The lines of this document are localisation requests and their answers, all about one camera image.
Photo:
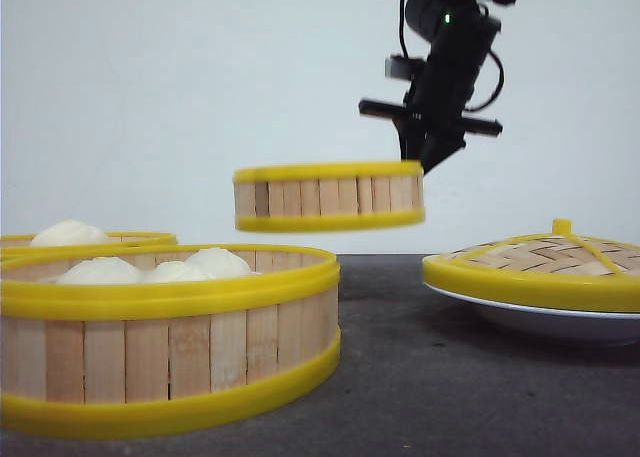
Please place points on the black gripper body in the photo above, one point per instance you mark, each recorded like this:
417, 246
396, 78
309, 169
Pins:
444, 82

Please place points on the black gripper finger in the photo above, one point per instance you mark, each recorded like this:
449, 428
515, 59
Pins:
439, 147
411, 136

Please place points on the bamboo steamer basket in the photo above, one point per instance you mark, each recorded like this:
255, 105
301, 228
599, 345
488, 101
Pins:
121, 361
329, 197
19, 246

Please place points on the bamboo steamer lid yellow rim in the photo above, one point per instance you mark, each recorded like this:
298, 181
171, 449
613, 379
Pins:
557, 270

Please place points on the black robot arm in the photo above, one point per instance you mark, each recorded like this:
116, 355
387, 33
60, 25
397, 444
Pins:
424, 18

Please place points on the white bun front right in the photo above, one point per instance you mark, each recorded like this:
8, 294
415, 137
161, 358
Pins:
219, 263

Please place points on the white bun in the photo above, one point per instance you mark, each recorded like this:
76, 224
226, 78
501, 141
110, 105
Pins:
219, 263
101, 271
175, 271

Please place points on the white plate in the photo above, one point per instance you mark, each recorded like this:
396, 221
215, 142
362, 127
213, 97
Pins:
590, 328

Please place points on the white bun front middle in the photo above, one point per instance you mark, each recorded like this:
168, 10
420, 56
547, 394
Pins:
175, 271

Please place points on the white bun front left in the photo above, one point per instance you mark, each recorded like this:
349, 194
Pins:
101, 271

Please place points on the white bun back left basket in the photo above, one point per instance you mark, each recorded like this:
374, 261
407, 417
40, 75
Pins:
68, 233

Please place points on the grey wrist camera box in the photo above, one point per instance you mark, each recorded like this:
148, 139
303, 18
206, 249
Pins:
403, 68

